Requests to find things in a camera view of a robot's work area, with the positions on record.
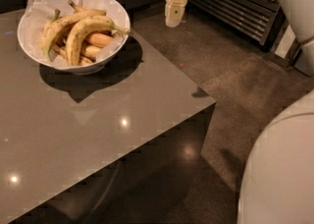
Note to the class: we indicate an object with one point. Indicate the large yellow spotted banana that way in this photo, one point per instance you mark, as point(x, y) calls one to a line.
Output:
point(82, 29)

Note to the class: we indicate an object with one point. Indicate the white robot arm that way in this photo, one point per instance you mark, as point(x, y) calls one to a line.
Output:
point(278, 181)

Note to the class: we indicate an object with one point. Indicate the white ceramic bowl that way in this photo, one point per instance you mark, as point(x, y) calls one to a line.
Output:
point(108, 8)

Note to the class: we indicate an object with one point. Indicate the long yellow banana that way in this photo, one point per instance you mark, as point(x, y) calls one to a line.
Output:
point(62, 23)

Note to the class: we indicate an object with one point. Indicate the small banana at bowl bottom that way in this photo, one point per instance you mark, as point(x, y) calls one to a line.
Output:
point(87, 53)

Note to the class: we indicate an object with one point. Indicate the white paper bowl liner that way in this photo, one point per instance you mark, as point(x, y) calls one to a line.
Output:
point(34, 21)

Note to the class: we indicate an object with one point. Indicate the green-stemmed banana at left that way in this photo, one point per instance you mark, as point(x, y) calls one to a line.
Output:
point(47, 26)

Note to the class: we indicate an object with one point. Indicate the black glass-door refrigerator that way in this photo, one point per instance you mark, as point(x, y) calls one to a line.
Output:
point(262, 20)

